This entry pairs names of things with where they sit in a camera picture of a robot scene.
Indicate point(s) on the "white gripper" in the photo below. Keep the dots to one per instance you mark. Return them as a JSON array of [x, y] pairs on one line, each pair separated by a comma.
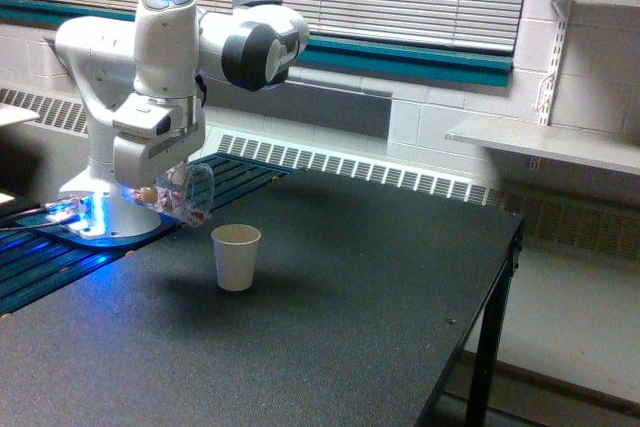
[[154, 135]]

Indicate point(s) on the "clear plastic cup with candies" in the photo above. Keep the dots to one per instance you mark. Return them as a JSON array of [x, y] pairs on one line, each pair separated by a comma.
[[184, 193]]

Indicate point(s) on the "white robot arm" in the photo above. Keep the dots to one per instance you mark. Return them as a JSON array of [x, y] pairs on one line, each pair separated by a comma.
[[143, 87]]

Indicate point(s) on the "white paper cup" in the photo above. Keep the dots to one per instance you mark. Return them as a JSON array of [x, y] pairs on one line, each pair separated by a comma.
[[235, 248]]

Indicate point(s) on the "white object at left edge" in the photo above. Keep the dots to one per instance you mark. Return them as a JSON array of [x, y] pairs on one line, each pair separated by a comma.
[[12, 115]]

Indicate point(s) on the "black table leg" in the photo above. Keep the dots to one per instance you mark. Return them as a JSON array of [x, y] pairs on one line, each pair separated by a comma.
[[490, 335]]

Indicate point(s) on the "baseboard radiator vent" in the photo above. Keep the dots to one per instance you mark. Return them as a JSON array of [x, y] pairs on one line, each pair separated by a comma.
[[579, 224]]

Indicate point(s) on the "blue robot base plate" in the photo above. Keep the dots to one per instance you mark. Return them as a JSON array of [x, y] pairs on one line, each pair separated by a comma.
[[35, 220]]

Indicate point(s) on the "white shelf rail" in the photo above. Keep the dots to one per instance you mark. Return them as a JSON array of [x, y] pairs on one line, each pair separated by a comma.
[[548, 85]]

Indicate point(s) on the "lower white wall shelf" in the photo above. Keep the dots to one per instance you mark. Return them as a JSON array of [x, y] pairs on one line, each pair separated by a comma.
[[576, 146]]

